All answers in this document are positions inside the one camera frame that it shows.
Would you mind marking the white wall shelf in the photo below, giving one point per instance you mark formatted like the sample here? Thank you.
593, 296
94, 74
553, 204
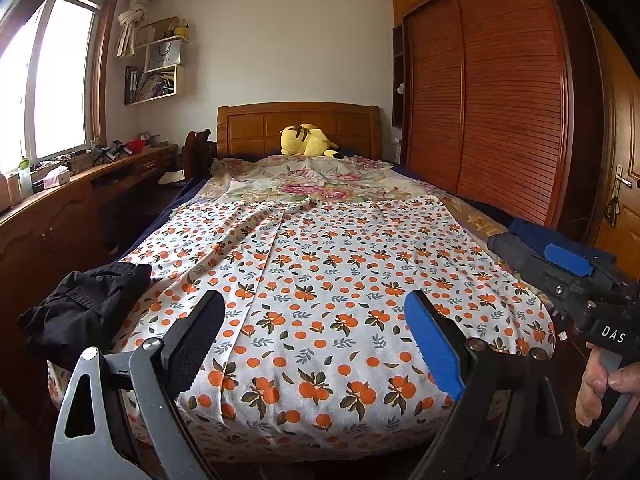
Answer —
180, 82

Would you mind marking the person's right hand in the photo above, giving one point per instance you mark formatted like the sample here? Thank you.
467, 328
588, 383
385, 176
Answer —
589, 400

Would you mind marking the wooden door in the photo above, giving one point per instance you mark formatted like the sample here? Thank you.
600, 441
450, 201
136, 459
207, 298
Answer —
625, 120

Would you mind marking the white tissue box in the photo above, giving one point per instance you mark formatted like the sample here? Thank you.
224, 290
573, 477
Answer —
56, 177

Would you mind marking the orange fruit print bed sheet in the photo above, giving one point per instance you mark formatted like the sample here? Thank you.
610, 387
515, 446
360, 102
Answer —
325, 310

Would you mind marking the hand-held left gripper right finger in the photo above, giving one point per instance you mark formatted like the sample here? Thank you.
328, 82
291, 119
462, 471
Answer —
435, 345

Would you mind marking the green capped bottle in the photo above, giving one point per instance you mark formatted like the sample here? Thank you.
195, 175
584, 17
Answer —
25, 180

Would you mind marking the long wooden desk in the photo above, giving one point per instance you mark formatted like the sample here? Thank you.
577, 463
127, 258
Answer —
50, 225

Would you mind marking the leaning paper folders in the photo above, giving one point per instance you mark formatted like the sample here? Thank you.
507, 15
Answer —
156, 86

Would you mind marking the wood framed window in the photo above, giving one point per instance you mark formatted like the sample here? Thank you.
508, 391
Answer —
60, 80

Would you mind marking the dark wooden corner shelf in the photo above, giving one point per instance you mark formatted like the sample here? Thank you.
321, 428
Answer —
398, 60

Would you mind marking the dark wooden chair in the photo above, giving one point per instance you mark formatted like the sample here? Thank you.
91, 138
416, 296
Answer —
197, 155

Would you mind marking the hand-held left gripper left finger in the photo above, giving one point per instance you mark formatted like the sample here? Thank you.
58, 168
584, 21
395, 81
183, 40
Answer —
195, 345

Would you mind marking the tied beige curtain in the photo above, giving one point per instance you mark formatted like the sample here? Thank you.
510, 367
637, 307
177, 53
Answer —
131, 20

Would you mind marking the black double-breasted coat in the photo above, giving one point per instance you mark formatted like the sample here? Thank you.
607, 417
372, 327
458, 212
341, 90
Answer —
85, 305

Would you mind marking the hanging key bunch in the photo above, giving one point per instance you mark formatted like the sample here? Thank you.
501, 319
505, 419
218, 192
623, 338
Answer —
612, 210

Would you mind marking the folded navy clothes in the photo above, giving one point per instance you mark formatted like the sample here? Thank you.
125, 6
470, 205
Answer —
530, 232

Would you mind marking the white paper bag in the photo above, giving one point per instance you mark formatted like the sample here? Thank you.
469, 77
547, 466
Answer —
164, 56

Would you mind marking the black metal device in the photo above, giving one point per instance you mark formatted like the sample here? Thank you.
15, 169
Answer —
110, 152

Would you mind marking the yellow green plant pot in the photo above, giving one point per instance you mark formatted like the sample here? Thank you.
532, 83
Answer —
181, 30

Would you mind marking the yellow plush toy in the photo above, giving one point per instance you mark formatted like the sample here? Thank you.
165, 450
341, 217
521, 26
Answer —
305, 140

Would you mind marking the wooden louvred wardrobe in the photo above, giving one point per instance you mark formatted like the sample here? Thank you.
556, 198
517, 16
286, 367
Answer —
500, 110

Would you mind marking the black file binder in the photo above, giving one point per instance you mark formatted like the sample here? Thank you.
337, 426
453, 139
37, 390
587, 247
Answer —
131, 85

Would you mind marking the beige cloth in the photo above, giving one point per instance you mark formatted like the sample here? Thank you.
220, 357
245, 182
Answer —
172, 178

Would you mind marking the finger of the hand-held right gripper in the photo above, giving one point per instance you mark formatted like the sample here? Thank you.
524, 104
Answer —
567, 260
560, 285

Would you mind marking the brown cardboard box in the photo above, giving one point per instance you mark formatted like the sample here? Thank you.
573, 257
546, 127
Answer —
155, 31

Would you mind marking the wooden bed headboard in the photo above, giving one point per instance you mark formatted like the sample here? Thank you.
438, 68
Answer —
250, 127

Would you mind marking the pink floral blanket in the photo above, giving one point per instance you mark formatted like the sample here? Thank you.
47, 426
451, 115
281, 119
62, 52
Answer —
320, 182

